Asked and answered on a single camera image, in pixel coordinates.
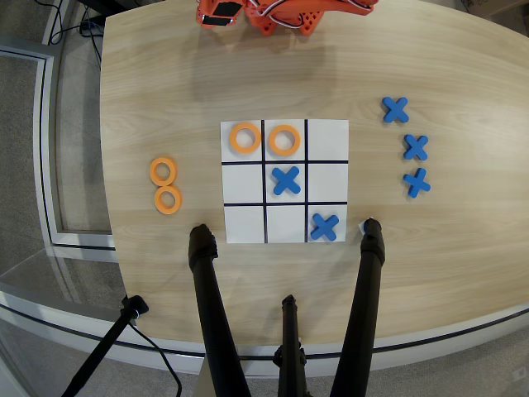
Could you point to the orange gripper black servo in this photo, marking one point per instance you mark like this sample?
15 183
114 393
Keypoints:
210 17

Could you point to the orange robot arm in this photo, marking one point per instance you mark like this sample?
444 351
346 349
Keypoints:
306 18

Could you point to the brown cardboard box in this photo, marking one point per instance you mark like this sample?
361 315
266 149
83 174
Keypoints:
496 6

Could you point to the white tic-tac-toe grid paper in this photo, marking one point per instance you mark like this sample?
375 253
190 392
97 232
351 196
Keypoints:
326 140

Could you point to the blue foam cross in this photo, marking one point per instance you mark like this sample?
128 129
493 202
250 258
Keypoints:
325 227
396 110
416 147
286 180
416 183

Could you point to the small white paper tag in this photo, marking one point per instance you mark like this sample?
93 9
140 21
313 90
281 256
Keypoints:
360 227

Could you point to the short black tripod leg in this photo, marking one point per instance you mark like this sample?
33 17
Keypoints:
290 339

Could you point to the thin black stand pole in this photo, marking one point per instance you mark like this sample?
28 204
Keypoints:
105 343

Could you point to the grey metal floor frame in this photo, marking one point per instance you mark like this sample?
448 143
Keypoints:
45 165

